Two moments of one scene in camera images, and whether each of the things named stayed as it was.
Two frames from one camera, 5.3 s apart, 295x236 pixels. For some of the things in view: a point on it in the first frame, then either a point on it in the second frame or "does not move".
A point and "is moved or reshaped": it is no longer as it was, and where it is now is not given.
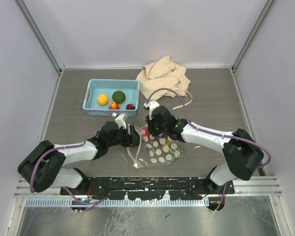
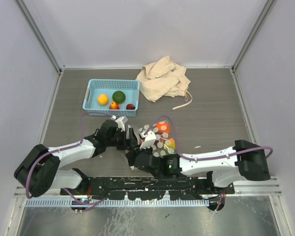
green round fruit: [119, 96] does not move
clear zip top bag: [154, 150] is moved or reshaped
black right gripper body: [156, 129] → [136, 150]
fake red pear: [114, 105] does not move
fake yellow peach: [103, 99] does not move
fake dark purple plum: [130, 106] does not move
